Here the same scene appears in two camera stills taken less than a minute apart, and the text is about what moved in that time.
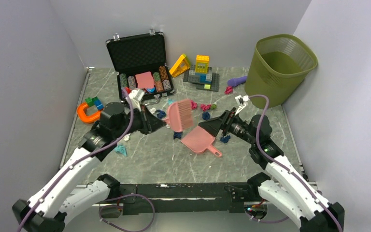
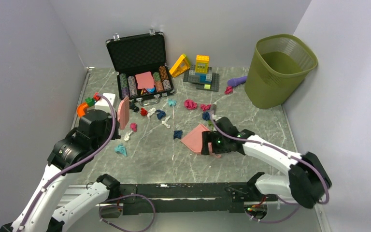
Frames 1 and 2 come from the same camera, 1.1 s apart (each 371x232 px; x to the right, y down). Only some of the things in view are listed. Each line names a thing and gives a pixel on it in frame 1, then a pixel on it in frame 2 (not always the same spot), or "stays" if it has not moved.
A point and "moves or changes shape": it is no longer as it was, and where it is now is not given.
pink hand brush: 180,115 moves or changes shape
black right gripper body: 231,123 -> 219,143
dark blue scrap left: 161,114 stays
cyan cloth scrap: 121,149 stays
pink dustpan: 199,140 stays
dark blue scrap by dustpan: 177,135 stays
